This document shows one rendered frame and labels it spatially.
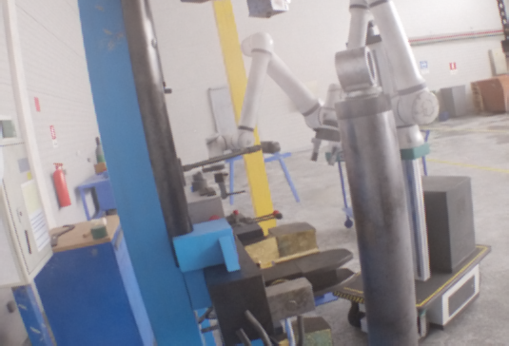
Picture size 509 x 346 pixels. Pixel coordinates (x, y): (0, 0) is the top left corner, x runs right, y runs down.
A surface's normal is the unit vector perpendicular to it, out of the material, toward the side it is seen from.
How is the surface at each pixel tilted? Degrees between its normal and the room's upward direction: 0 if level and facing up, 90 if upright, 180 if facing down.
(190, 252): 90
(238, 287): 90
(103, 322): 90
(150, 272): 90
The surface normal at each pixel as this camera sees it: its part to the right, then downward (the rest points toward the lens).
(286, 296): 0.19, 0.07
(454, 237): 0.56, -0.03
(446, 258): -0.80, 0.22
